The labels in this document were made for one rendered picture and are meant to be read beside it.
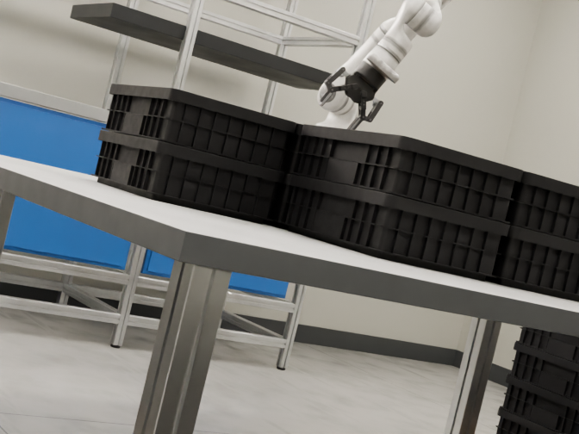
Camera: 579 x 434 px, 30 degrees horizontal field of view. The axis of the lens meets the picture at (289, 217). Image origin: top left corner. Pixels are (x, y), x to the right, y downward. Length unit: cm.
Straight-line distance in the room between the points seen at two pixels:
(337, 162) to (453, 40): 426
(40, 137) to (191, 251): 291
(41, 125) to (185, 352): 286
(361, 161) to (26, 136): 231
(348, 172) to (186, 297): 76
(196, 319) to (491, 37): 526
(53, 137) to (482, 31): 309
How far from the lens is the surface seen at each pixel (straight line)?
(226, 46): 458
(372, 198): 203
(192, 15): 448
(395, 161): 202
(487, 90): 658
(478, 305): 167
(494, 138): 665
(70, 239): 434
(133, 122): 238
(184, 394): 148
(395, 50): 260
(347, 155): 216
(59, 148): 428
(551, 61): 665
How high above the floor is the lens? 77
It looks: 1 degrees down
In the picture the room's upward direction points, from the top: 14 degrees clockwise
